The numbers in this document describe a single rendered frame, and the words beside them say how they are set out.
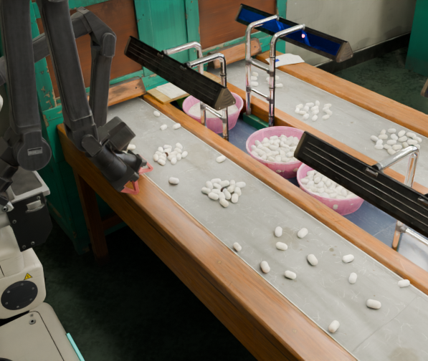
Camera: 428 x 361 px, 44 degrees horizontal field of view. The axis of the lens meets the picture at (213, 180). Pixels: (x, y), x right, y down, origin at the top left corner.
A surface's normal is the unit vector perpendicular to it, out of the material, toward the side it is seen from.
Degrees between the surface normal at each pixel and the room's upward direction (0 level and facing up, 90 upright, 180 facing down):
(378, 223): 0
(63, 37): 90
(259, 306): 0
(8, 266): 90
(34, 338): 0
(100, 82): 86
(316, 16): 90
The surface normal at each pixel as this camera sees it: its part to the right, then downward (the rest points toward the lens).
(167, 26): 0.59, 0.45
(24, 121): 0.52, 0.27
